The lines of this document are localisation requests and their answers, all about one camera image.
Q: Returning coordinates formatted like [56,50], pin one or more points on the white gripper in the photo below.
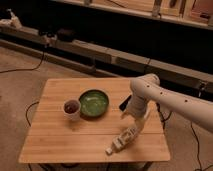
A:
[137,108]

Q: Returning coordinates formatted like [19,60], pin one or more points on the white plastic bottle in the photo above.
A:
[122,140]

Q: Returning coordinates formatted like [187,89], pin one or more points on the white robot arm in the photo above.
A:
[147,87]

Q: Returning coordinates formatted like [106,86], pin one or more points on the green ceramic bowl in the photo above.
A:
[94,103]

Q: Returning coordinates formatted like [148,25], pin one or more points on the wooden table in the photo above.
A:
[54,138]

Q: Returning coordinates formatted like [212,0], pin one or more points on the white cup with dark contents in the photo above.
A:
[71,109]

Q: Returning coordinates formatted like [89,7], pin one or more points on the dark device on ledge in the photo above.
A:
[66,35]

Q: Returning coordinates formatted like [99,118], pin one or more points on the wooden shelf at back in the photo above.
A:
[172,11]

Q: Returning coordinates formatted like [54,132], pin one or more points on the white object on ledge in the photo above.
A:
[13,21]

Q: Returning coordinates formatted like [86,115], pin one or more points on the long low metal rail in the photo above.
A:
[166,71]

